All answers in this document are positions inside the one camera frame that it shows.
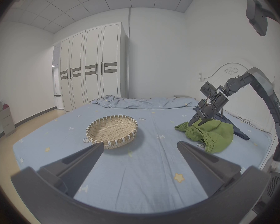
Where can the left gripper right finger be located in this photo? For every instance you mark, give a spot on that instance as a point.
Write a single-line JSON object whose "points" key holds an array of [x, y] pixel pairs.
{"points": [[205, 169]]}

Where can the grey chest of drawers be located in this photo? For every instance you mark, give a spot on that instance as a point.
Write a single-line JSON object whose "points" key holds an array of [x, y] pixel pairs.
{"points": [[7, 122]]}

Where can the white wardrobe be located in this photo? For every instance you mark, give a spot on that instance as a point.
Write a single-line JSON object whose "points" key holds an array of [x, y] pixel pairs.
{"points": [[93, 55]]}

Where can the pale blue quilt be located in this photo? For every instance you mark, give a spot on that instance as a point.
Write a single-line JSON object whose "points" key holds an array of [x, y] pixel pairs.
{"points": [[142, 103]]}

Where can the dark blue garment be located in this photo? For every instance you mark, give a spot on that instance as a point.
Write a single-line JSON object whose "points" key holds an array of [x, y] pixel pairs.
{"points": [[240, 133]]}

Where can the bed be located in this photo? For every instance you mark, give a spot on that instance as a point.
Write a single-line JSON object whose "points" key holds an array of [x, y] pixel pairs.
{"points": [[142, 171]]}

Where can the round woven basket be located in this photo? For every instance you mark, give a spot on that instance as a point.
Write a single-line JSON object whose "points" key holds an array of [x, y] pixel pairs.
{"points": [[112, 129]]}

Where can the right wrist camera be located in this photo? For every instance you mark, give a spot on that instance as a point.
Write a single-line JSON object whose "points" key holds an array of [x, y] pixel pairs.
{"points": [[206, 89]]}

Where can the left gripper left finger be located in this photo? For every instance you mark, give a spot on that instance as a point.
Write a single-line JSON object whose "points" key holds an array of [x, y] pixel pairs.
{"points": [[79, 167]]}

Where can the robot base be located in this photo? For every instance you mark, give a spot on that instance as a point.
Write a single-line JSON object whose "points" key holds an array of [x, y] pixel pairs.
{"points": [[273, 185]]}

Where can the green shorts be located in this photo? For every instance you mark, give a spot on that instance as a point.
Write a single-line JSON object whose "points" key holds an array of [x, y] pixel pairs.
{"points": [[219, 136]]}

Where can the white wall pipe duct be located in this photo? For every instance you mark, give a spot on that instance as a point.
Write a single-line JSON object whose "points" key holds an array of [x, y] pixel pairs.
{"points": [[129, 55]]}

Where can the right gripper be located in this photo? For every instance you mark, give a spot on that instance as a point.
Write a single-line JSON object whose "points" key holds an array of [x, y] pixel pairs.
{"points": [[212, 106]]}

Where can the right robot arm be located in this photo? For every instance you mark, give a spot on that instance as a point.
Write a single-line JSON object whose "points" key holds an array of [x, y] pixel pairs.
{"points": [[259, 78]]}

